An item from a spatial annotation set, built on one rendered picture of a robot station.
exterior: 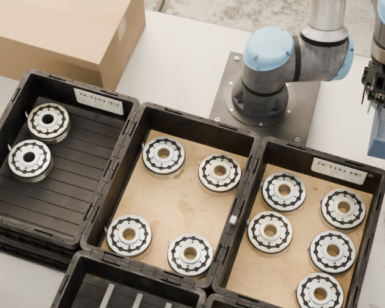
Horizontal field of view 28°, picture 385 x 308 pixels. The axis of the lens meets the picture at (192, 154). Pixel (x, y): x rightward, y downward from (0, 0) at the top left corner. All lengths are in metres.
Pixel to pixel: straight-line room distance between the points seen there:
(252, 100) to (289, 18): 1.26
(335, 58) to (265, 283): 0.57
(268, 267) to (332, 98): 0.60
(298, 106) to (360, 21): 1.22
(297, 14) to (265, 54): 1.36
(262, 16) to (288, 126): 1.23
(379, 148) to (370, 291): 0.44
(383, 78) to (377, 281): 0.61
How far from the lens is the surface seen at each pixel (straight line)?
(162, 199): 1.82
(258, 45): 1.88
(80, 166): 1.88
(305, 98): 2.08
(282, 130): 2.01
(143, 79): 2.15
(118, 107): 1.88
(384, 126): 1.68
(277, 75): 1.89
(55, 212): 1.83
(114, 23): 2.02
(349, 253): 1.76
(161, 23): 2.27
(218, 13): 3.19
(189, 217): 1.80
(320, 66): 1.90
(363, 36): 3.19
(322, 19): 1.87
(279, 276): 1.75
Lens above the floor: 2.47
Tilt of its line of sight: 61 degrees down
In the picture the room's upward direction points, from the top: 1 degrees counter-clockwise
